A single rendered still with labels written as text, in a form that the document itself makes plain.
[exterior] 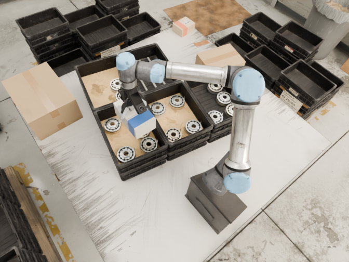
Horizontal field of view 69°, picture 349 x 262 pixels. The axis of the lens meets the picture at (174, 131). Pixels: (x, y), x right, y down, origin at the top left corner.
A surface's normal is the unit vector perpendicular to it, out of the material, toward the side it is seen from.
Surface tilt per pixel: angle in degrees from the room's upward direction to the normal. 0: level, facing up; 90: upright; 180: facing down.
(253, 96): 46
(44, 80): 0
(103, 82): 0
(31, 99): 0
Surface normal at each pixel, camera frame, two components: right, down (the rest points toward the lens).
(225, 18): 0.07, -0.52
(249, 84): -0.11, 0.22
